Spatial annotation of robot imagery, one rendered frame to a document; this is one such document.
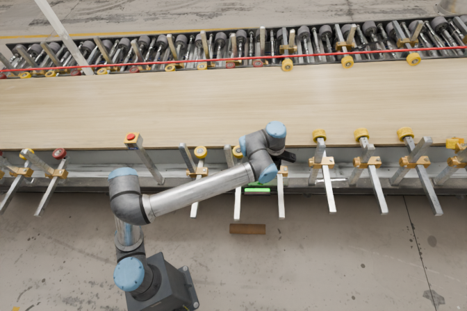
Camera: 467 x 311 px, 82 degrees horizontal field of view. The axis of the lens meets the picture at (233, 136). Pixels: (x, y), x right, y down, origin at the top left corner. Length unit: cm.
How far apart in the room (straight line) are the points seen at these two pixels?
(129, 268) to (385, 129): 168
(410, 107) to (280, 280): 154
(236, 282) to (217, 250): 29
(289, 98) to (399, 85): 78
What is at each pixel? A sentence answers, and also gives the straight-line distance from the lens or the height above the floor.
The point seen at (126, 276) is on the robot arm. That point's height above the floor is 87.
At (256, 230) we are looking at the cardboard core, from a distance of 235.
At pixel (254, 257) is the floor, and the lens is 237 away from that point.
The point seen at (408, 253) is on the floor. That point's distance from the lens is 262.
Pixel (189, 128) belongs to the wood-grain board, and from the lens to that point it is 189.
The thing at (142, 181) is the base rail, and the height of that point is 70.
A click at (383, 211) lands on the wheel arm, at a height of 96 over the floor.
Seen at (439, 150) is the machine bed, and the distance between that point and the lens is 218.
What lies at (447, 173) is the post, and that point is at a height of 85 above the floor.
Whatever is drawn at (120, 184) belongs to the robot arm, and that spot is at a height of 141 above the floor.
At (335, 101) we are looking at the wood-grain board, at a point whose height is 90.
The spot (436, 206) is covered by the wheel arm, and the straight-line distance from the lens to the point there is 169.
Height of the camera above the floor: 231
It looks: 53 degrees down
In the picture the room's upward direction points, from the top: 10 degrees counter-clockwise
